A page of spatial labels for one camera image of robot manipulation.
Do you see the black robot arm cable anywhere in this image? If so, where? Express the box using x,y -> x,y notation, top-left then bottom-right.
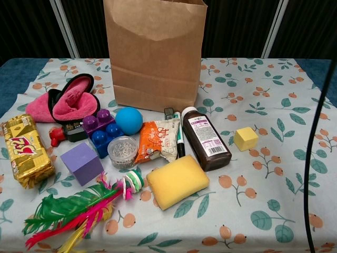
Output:
304,59 -> 334,253

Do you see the gold foil biscuit pack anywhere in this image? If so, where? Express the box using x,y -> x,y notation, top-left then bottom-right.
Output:
2,113 -> 55,189

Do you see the brown paper bag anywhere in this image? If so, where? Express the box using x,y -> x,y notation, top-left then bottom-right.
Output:
103,0 -> 208,113

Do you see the clear tub of clips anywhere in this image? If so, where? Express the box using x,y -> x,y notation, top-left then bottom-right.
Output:
107,135 -> 138,170

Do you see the yellow sponge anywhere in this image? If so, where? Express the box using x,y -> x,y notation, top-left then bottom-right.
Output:
146,154 -> 211,211

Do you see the green white marker pen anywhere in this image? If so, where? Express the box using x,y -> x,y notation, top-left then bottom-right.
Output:
173,111 -> 186,159

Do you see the pink cloth black trim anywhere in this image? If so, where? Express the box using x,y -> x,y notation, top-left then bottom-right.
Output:
25,73 -> 101,124

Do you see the purple blue toy block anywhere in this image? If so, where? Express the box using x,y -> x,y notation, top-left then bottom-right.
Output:
82,109 -> 124,159

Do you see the floral print tablecloth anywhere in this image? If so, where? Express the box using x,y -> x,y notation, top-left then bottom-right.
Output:
0,57 -> 337,253

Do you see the small yellow cube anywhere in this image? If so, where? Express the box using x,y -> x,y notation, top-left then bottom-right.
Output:
234,126 -> 260,152

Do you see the colourful feather shuttlecock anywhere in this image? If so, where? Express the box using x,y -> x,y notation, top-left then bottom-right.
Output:
22,170 -> 145,253

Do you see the blue table cover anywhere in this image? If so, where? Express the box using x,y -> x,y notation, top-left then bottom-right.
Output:
0,57 -> 337,118

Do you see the black bottle red cap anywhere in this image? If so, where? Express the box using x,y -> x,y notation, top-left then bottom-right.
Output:
48,121 -> 89,147

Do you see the blue ball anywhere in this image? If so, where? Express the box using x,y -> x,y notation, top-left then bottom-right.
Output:
115,106 -> 144,136

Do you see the brown liquid bottle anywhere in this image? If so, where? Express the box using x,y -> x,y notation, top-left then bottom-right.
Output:
182,106 -> 233,172

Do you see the purple foam cube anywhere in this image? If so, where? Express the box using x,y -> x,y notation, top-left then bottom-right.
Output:
60,142 -> 104,187

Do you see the orange snack packet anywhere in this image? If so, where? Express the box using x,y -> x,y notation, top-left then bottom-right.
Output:
134,118 -> 181,163

